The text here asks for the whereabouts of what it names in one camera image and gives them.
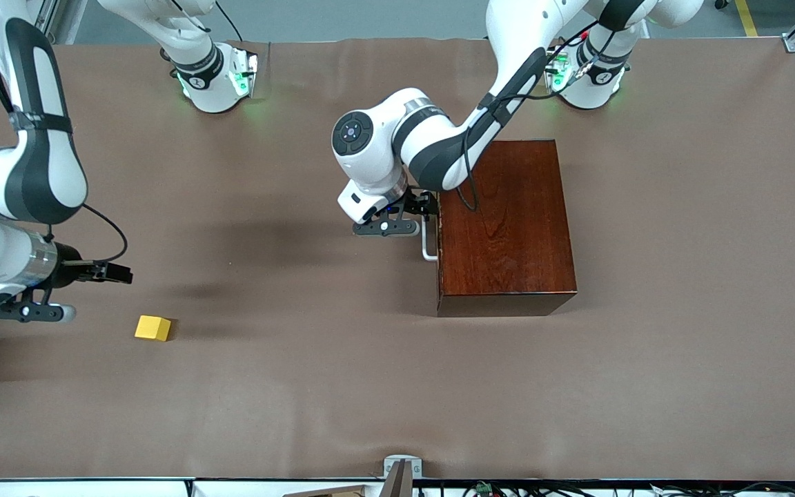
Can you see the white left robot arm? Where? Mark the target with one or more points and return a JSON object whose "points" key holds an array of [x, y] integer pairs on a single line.
{"points": [[432, 145]]}

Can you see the grey upright post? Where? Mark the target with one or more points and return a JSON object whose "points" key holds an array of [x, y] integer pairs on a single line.
{"points": [[401, 484]]}

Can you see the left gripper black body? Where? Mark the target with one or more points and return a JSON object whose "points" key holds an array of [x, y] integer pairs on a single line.
{"points": [[419, 205]]}

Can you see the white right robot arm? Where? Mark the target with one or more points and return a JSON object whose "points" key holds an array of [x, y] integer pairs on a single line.
{"points": [[45, 172]]}

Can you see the grey metal bracket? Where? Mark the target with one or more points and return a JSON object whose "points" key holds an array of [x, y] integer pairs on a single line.
{"points": [[417, 469]]}

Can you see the brown table cover mat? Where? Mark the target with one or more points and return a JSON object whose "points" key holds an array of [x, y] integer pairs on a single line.
{"points": [[232, 414]]}

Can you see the yellow block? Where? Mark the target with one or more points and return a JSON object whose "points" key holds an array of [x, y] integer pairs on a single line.
{"points": [[151, 328]]}

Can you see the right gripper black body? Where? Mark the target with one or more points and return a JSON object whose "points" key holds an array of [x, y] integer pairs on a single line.
{"points": [[73, 271]]}

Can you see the dark wooden drawer cabinet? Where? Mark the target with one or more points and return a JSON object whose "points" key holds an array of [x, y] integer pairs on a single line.
{"points": [[522, 235]]}

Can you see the aluminium frame with diagonal bars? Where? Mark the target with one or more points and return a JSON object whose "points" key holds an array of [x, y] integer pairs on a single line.
{"points": [[49, 17]]}

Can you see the brown cardboard piece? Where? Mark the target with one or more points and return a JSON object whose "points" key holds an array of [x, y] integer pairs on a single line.
{"points": [[335, 492]]}

